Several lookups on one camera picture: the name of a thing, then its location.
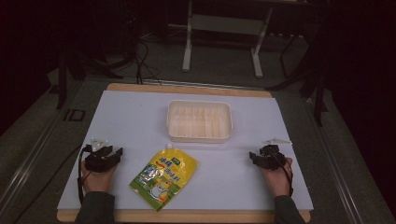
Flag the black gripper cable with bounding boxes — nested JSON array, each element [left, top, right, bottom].
[[77, 145, 93, 205], [271, 150, 295, 198]]

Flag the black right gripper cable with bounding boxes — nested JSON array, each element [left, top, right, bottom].
[[271, 150, 295, 198]]

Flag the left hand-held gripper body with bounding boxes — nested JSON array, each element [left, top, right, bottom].
[[83, 137, 117, 174]]

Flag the person's left hand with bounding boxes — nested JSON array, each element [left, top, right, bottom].
[[80, 160, 119, 194]]

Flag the metal floor rail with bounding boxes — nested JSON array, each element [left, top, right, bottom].
[[303, 96, 365, 224], [0, 105, 78, 216]]

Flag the yellow spouted pouch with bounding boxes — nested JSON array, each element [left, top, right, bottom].
[[129, 143, 199, 213]]

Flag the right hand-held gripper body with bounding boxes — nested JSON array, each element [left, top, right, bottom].
[[259, 137, 293, 172]]

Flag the black stand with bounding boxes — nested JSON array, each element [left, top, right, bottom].
[[265, 18, 331, 128], [55, 36, 125, 110]]

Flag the black floor cables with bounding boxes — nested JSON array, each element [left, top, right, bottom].
[[124, 6, 163, 86]]

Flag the wooden table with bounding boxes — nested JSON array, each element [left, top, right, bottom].
[[56, 82, 312, 224]]

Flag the white plastic tray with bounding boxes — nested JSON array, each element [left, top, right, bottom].
[[165, 99, 233, 145]]

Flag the white metal stand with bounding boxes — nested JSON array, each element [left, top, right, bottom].
[[181, 0, 276, 79]]

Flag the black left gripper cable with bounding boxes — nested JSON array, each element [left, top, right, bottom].
[[77, 145, 93, 205]]

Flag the black floor bracket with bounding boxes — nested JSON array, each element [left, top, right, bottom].
[[63, 108, 87, 122]]

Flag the person's right hand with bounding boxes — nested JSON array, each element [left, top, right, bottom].
[[257, 157, 294, 198]]

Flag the white board mat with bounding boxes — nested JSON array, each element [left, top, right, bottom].
[[56, 90, 315, 212]]

